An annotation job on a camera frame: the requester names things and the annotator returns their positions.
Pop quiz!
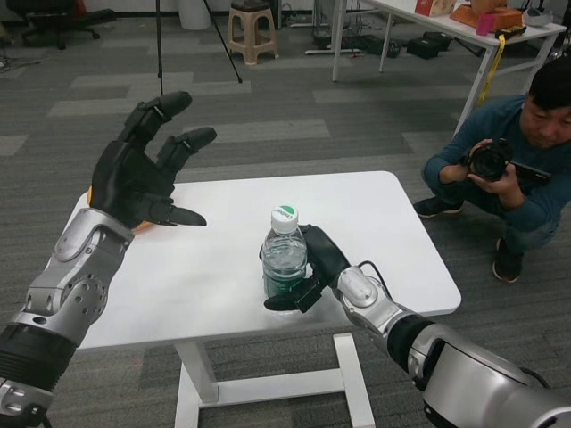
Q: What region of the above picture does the clear water bottle green label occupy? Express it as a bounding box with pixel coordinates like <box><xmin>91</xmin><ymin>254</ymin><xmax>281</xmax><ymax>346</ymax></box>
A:
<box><xmin>261</xmin><ymin>205</ymin><xmax>311</xmax><ymax>299</ymax></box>

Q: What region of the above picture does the orange plate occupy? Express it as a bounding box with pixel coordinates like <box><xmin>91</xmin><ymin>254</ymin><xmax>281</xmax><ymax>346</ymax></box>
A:
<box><xmin>87</xmin><ymin>185</ymin><xmax>158</xmax><ymax>235</ymax></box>

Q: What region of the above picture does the black office chair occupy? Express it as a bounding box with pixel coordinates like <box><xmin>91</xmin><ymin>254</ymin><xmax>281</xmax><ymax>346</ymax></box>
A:
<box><xmin>20</xmin><ymin>0</ymin><xmax>102</xmax><ymax>51</ymax></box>

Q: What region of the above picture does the pink cup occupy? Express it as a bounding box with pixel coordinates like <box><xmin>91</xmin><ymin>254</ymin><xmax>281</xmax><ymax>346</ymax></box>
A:
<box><xmin>476</xmin><ymin>12</ymin><xmax>496</xmax><ymax>37</ymax></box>

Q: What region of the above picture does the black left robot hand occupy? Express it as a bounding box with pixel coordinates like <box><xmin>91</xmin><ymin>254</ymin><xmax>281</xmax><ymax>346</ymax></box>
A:
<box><xmin>90</xmin><ymin>90</ymin><xmax>219</xmax><ymax>229</ymax></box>

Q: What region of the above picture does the black carrying case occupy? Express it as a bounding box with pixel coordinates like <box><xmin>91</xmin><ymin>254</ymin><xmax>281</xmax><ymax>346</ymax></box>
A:
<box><xmin>406</xmin><ymin>31</ymin><xmax>452</xmax><ymax>60</ymax></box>

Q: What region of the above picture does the red tissue box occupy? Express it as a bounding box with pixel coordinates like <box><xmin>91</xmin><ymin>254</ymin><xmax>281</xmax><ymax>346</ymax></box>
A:
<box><xmin>414</xmin><ymin>0</ymin><xmax>456</xmax><ymax>18</ymax></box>

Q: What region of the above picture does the black bag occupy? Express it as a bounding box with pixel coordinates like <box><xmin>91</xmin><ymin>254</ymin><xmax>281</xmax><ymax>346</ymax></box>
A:
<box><xmin>352</xmin><ymin>35</ymin><xmax>401</xmax><ymax>59</ymax></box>

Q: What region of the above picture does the beige plastic stool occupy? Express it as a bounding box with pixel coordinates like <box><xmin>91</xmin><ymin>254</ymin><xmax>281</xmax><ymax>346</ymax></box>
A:
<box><xmin>227</xmin><ymin>0</ymin><xmax>281</xmax><ymax>67</ymax></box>

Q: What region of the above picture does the white table base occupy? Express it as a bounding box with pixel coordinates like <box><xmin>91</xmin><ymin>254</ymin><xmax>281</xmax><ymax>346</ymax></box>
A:
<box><xmin>174</xmin><ymin>333</ymin><xmax>376</xmax><ymax>428</ymax></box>

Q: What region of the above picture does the small white desk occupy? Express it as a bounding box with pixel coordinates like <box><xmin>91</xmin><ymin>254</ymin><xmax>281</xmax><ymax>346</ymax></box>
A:
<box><xmin>305</xmin><ymin>0</ymin><xmax>358</xmax><ymax>57</ymax></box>

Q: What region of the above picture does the white rounded device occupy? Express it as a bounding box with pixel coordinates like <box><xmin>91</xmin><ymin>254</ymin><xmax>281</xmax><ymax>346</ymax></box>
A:
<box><xmin>521</xmin><ymin>7</ymin><xmax>557</xmax><ymax>28</ymax></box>

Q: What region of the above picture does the person in blue sweater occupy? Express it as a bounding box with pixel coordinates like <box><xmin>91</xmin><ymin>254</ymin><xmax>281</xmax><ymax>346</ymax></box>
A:
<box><xmin>412</xmin><ymin>57</ymin><xmax>571</xmax><ymax>283</ymax></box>

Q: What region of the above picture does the black tripod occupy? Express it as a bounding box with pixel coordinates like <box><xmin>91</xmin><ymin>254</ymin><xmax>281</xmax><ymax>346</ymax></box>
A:
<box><xmin>154</xmin><ymin>0</ymin><xmax>244</xmax><ymax>95</ymax></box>

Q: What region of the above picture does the black photo camera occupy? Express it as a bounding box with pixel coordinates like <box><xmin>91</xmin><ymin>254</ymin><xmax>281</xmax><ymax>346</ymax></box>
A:
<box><xmin>460</xmin><ymin>137</ymin><xmax>553</xmax><ymax>183</ymax></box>

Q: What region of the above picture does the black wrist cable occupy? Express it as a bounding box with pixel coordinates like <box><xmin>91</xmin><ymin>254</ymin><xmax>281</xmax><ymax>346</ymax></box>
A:
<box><xmin>359</xmin><ymin>260</ymin><xmax>393</xmax><ymax>300</ymax></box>

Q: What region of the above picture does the long white table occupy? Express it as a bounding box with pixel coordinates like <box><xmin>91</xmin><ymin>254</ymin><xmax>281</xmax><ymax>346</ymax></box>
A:
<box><xmin>331</xmin><ymin>0</ymin><xmax>567</xmax><ymax>106</ymax></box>

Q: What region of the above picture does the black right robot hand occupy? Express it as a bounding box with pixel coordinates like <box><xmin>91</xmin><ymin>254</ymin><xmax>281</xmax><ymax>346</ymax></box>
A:
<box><xmin>259</xmin><ymin>224</ymin><xmax>351</xmax><ymax>315</ymax></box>

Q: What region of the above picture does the orange tray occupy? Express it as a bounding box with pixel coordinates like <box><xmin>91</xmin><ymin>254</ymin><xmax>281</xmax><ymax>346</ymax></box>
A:
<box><xmin>449</xmin><ymin>0</ymin><xmax>523</xmax><ymax>29</ymax></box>

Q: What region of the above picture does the yellow tape measure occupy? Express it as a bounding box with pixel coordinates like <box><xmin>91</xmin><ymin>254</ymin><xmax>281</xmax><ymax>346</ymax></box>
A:
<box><xmin>478</xmin><ymin>25</ymin><xmax>528</xmax><ymax>106</ymax></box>

